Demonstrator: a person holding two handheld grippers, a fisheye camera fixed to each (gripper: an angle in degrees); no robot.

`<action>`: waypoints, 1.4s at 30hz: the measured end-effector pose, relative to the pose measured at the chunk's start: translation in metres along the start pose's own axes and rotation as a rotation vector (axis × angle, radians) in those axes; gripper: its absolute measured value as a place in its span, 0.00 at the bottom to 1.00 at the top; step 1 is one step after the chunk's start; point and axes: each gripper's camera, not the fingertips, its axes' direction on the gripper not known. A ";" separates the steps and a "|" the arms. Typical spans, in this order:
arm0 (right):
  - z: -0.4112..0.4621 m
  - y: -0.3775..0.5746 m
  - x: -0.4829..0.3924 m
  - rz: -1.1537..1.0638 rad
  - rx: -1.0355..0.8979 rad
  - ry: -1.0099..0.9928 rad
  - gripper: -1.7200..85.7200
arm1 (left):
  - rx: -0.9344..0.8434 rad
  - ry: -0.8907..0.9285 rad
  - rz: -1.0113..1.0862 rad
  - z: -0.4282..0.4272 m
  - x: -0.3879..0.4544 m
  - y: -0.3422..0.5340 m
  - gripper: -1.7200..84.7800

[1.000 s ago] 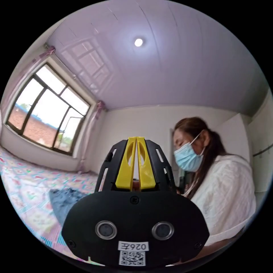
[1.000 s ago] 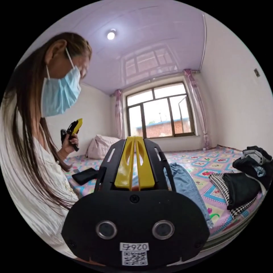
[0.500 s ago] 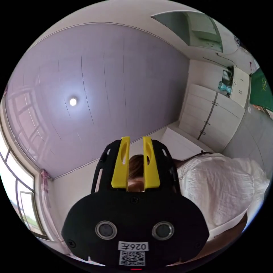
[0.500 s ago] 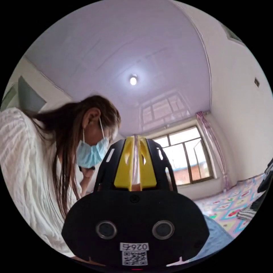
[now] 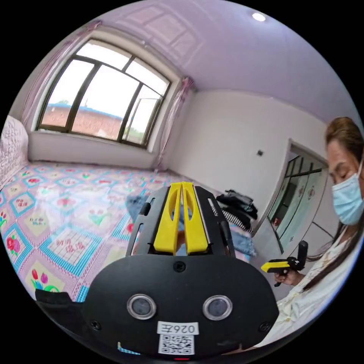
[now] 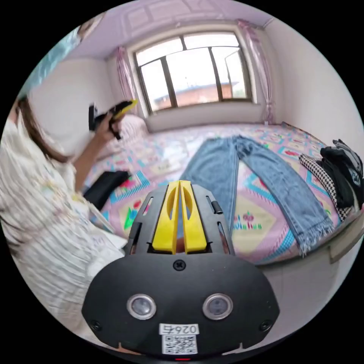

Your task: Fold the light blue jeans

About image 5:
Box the light blue jeans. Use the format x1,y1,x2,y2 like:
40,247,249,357
126,195,256,256

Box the white quilted blanket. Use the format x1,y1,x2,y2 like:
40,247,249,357
0,115,30,190

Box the bed with flower-print sheet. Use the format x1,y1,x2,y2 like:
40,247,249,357
0,161,256,303

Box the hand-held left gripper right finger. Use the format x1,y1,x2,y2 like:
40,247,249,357
182,182,209,255

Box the person's right hand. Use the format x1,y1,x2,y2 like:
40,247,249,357
279,270,305,287

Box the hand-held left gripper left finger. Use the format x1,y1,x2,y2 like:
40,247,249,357
153,183,182,255

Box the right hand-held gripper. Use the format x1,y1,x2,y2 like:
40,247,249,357
260,256,302,287

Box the window with dark frame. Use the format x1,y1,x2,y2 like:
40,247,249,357
36,39,172,149

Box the door with glass panes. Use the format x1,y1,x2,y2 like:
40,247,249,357
253,138,330,255

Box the person's body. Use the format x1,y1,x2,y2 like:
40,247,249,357
254,116,364,348

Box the pile of clothes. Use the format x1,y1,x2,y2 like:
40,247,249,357
215,189,259,231

